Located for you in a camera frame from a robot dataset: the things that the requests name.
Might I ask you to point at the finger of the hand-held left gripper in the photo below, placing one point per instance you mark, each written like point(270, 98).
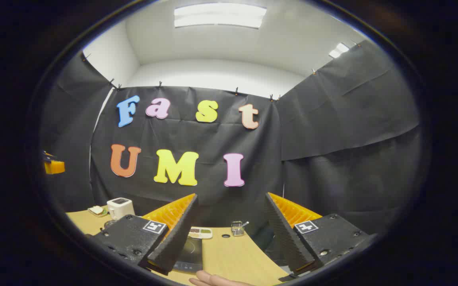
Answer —
point(55, 167)

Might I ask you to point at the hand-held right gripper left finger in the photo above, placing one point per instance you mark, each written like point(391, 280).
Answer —
point(173, 242)

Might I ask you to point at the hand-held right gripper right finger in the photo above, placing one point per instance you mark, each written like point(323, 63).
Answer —
point(286, 242)

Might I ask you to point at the black induction cooktop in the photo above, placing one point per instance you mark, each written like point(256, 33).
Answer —
point(192, 252)

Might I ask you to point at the white seasoning tray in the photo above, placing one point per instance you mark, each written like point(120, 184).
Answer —
point(200, 232)

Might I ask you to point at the sandwich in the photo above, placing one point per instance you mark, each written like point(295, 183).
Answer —
point(97, 209)

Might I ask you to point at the white toaster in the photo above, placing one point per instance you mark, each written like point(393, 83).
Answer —
point(120, 208)

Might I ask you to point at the pale green rectangular plate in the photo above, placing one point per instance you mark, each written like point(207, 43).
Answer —
point(102, 214)

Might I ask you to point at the ceiling light panel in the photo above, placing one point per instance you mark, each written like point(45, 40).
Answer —
point(219, 16)
point(338, 50)

